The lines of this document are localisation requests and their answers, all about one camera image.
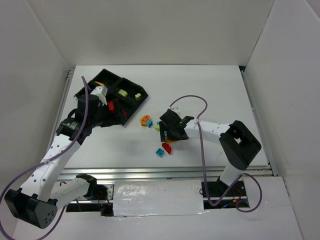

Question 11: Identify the white foam cover panel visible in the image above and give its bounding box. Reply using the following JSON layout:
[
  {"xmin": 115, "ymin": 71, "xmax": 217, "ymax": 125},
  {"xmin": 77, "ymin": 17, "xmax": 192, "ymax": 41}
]
[{"xmin": 113, "ymin": 179, "xmax": 205, "ymax": 217}]

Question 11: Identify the aluminium front rail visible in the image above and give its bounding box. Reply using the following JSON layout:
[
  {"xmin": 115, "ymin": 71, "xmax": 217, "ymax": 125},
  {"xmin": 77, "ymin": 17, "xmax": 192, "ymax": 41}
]
[{"xmin": 58, "ymin": 165, "xmax": 273, "ymax": 181}]

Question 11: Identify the black four-compartment bin tray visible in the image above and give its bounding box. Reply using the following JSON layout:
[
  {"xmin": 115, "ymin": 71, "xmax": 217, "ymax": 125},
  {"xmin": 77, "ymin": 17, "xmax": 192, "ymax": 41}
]
[{"xmin": 87, "ymin": 69, "xmax": 149, "ymax": 127}]

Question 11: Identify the teal flat square brick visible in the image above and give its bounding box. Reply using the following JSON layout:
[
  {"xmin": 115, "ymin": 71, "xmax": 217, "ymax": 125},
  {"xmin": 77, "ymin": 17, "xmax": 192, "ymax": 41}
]
[{"xmin": 155, "ymin": 148, "xmax": 165, "ymax": 158}]

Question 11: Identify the small teal square brick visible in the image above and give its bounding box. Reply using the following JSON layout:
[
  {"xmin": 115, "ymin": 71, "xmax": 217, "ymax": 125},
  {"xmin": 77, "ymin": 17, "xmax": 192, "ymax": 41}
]
[{"xmin": 146, "ymin": 119, "xmax": 153, "ymax": 128}]

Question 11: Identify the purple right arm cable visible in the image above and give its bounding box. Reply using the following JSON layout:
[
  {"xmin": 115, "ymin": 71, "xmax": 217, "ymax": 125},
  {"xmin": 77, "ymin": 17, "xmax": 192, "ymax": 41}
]
[{"xmin": 167, "ymin": 94, "xmax": 263, "ymax": 214}]

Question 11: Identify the yellow flower-print arch brick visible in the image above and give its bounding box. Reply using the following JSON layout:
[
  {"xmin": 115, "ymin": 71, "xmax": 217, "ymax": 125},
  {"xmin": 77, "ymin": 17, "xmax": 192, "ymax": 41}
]
[{"xmin": 140, "ymin": 114, "xmax": 151, "ymax": 127}]

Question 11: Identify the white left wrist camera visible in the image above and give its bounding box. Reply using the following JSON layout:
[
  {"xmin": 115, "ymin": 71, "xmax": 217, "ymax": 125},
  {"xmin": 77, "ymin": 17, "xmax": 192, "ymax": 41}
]
[{"xmin": 90, "ymin": 85, "xmax": 108, "ymax": 106}]

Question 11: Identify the light green square brick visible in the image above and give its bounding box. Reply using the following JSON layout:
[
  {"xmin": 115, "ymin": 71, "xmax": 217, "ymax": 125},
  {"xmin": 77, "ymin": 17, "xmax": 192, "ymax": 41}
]
[{"xmin": 135, "ymin": 93, "xmax": 142, "ymax": 101}]

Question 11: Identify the light green curved brick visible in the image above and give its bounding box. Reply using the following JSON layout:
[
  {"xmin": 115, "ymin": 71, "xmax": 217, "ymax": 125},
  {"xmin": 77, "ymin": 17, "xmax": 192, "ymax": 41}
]
[{"xmin": 154, "ymin": 125, "xmax": 160, "ymax": 132}]

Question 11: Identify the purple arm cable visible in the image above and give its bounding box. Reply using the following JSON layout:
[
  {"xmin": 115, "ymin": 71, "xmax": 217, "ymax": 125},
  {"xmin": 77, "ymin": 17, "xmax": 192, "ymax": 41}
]
[
  {"xmin": 167, "ymin": 94, "xmax": 263, "ymax": 214},
  {"xmin": 0, "ymin": 76, "xmax": 90, "ymax": 240}
]

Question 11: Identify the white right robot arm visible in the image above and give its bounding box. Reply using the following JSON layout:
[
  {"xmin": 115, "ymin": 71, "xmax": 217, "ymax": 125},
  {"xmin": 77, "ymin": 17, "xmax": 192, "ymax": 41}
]
[{"xmin": 159, "ymin": 109, "xmax": 262, "ymax": 188}]

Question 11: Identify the red curved slope brick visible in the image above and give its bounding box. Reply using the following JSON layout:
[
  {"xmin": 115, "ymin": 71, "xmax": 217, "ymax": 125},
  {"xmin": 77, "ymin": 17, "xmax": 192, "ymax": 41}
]
[{"xmin": 162, "ymin": 142, "xmax": 172, "ymax": 155}]

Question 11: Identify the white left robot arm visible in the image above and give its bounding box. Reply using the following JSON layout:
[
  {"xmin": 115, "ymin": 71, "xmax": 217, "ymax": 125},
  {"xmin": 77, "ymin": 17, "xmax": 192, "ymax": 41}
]
[{"xmin": 4, "ymin": 94, "xmax": 130, "ymax": 229}]

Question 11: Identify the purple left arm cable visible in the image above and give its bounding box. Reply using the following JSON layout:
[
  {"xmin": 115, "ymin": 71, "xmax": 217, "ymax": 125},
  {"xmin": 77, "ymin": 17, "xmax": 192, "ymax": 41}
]
[{"xmin": 0, "ymin": 76, "xmax": 90, "ymax": 240}]

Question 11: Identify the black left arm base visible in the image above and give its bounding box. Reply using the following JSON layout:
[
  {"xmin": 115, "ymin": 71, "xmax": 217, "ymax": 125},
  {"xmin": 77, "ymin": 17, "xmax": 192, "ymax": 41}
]
[{"xmin": 74, "ymin": 173, "xmax": 113, "ymax": 216}]

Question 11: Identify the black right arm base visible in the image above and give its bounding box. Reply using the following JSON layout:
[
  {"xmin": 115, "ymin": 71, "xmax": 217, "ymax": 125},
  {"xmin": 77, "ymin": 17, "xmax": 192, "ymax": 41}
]
[{"xmin": 201, "ymin": 177, "xmax": 247, "ymax": 203}]

